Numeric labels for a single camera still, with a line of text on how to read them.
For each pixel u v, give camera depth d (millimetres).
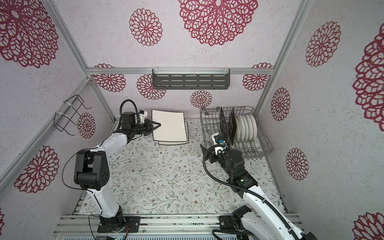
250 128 950
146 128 816
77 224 761
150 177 898
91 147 540
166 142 869
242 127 947
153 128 854
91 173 503
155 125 876
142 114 870
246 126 947
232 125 922
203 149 674
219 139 589
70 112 798
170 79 944
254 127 948
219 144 592
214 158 650
